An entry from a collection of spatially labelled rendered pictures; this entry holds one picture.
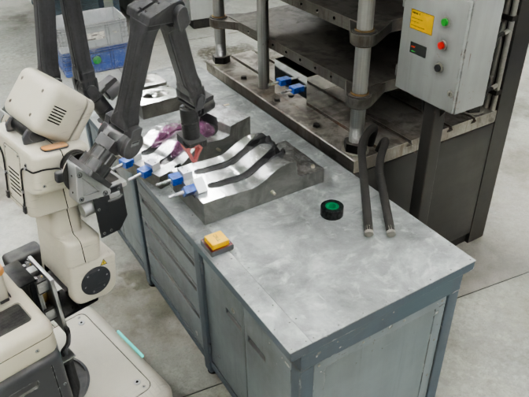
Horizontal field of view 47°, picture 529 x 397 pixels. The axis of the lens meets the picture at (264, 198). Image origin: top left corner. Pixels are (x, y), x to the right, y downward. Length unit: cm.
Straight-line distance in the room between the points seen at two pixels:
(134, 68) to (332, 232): 87
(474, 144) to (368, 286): 133
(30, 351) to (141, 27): 93
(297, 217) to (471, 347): 112
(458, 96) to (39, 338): 154
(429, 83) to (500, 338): 124
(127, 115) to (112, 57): 392
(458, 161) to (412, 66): 77
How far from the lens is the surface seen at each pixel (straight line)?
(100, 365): 238
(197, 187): 205
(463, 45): 213
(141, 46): 155
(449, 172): 294
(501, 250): 341
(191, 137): 194
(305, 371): 177
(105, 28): 547
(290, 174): 216
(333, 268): 188
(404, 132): 270
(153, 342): 280
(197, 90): 184
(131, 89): 160
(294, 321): 171
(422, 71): 228
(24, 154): 174
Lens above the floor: 203
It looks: 34 degrees down
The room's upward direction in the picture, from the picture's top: 1 degrees counter-clockwise
